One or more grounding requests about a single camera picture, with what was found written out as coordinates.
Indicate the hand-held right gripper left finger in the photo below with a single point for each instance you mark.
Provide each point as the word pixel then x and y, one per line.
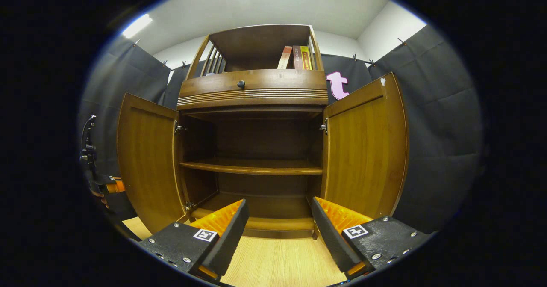
pixel 230 240

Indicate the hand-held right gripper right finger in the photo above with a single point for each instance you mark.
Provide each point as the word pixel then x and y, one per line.
pixel 333 240

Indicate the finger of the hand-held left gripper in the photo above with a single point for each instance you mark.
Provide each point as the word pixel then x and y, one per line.
pixel 116 186

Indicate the wooden cabinet door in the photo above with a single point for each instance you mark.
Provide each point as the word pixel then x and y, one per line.
pixel 147 158
pixel 363 150

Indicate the metal door hinge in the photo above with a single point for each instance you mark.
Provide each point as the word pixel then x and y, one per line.
pixel 324 127
pixel 188 206
pixel 178 128

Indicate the ceiling strip light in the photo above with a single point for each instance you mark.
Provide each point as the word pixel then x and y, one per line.
pixel 136 26

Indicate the black backdrop cloth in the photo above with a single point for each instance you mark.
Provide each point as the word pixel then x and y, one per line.
pixel 427 128

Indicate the black drawer knob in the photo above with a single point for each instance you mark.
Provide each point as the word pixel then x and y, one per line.
pixel 241 84

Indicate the wooden drawer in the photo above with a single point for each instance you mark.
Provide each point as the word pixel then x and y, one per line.
pixel 282 81

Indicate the yellow book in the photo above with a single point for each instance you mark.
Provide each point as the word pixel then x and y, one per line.
pixel 306 58

